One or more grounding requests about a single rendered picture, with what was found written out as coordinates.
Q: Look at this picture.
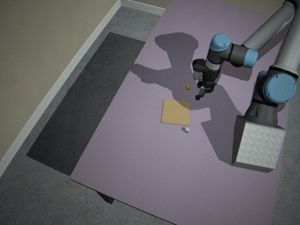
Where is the tan flat mat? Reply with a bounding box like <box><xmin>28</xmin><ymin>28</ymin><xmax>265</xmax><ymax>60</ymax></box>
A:
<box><xmin>161</xmin><ymin>99</ymin><xmax>190</xmax><ymax>126</ymax></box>

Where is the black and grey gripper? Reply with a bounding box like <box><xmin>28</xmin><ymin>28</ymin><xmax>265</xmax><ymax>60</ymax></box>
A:
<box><xmin>192</xmin><ymin>57</ymin><xmax>223</xmax><ymax>95</ymax></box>

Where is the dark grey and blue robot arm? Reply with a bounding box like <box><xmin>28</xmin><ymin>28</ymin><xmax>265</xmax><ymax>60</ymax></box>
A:
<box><xmin>207</xmin><ymin>0</ymin><xmax>300</xmax><ymax>127</ymax></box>

